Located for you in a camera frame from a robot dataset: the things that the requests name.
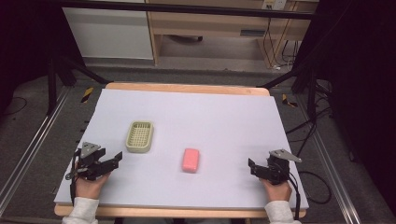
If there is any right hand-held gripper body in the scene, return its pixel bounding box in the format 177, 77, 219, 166
263, 148, 304, 186

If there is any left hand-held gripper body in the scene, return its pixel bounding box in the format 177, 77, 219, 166
65, 141, 107, 182

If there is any beige slotted soap dish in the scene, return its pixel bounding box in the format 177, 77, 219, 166
125, 119, 155, 154

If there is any pink soap bar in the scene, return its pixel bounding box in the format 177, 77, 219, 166
181, 147, 201, 175

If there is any person's right hand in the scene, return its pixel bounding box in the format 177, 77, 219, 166
260, 178, 293, 203

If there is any person's left hand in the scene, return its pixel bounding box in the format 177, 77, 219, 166
74, 161, 112, 201

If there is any yellow black floor tape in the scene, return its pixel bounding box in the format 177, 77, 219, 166
281, 92, 299, 109
80, 86, 94, 104

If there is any white foam board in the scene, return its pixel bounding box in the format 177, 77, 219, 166
53, 88, 310, 210

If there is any black metal stand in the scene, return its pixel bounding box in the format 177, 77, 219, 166
256, 60, 321, 120
46, 46, 110, 117

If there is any wooden table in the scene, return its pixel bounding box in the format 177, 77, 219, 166
53, 81, 308, 219

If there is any black curtain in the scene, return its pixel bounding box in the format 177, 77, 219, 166
297, 0, 396, 216
0, 0, 82, 108

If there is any white cabinet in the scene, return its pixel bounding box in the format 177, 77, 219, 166
62, 7, 155, 61

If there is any white power strip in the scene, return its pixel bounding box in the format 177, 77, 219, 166
262, 0, 288, 11

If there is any black metal crossbar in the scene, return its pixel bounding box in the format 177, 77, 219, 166
59, 0, 316, 21

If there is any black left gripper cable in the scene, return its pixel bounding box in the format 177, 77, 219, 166
69, 148, 78, 207

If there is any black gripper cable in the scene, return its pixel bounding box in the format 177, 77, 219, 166
287, 173, 303, 220
69, 148, 78, 207

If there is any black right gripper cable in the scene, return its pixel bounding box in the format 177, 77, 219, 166
287, 173, 303, 220

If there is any bundle of black floor cables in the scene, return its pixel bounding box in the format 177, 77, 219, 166
284, 78, 335, 158

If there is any black floor cable loop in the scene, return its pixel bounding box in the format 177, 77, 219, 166
298, 170, 332, 205

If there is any metal floor rail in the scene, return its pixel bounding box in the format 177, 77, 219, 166
0, 86, 72, 217
294, 92, 363, 224

